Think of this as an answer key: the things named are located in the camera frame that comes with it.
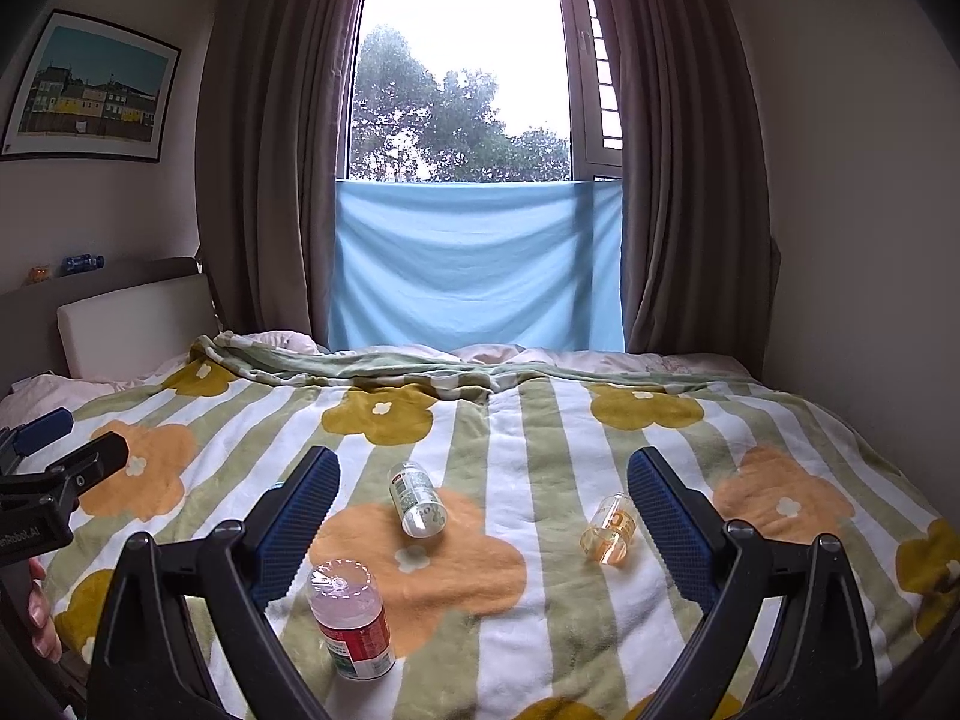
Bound orange clear plastic cup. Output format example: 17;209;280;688
580;493;638;565

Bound window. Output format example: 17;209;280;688
349;0;625;185

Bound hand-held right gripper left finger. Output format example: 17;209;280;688
85;445;342;720

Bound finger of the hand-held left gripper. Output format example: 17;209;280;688
0;406;74;467
0;432;131;518

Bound red label plastic bottle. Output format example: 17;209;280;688
307;559;397;682

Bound person's left hand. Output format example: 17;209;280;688
25;559;65;658

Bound floral striped blanket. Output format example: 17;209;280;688
45;334;960;720

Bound light blue cloth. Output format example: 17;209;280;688
328;178;626;353

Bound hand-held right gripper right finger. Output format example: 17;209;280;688
627;446;880;720

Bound framed houses picture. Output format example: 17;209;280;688
0;9;183;164

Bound brown curtain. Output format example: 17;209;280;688
199;0;368;350
585;0;782;355

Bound white headboard cushion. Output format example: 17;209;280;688
57;274;223;380

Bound brown bed headboard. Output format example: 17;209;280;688
0;256;226;398

